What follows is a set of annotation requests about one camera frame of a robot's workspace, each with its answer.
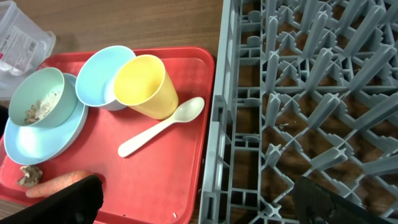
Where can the brown food scrap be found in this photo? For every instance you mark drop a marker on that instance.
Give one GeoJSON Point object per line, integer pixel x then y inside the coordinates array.
{"type": "Point", "coordinates": [32, 176]}

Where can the light blue plate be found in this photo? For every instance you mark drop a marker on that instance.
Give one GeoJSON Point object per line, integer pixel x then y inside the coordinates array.
{"type": "Point", "coordinates": [27, 145]}

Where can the grey dishwasher rack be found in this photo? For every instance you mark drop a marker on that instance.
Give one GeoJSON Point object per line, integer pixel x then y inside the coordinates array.
{"type": "Point", "coordinates": [303, 88]}

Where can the light blue bowl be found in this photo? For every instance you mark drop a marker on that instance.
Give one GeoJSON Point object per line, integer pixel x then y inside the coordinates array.
{"type": "Point", "coordinates": [95, 81]}

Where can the white plastic spoon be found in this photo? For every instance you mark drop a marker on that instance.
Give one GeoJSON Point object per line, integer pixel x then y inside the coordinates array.
{"type": "Point", "coordinates": [184, 113]}

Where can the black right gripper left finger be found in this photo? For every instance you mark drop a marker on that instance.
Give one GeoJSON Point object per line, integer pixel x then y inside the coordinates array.
{"type": "Point", "coordinates": [78, 203]}

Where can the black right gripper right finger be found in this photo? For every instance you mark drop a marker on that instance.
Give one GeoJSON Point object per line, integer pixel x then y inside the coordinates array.
{"type": "Point", "coordinates": [316, 204]}

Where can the clear plastic waste bin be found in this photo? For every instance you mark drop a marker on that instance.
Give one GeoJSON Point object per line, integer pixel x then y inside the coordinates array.
{"type": "Point", "coordinates": [24, 46]}

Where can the green bowl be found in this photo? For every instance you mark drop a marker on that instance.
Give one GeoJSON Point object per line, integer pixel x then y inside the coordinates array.
{"type": "Point", "coordinates": [34, 89]}

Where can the yellow cup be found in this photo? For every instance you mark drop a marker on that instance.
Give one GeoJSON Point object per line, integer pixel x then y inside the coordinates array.
{"type": "Point", "coordinates": [144, 85]}

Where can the rice and food scraps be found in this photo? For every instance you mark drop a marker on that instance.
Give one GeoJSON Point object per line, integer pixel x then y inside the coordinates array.
{"type": "Point", "coordinates": [42, 107]}

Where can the red serving tray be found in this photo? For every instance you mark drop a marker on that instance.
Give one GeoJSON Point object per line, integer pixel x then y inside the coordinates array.
{"type": "Point", "coordinates": [158, 183]}

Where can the orange carrot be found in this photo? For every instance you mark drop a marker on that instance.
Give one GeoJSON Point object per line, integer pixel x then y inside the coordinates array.
{"type": "Point", "coordinates": [57, 184]}

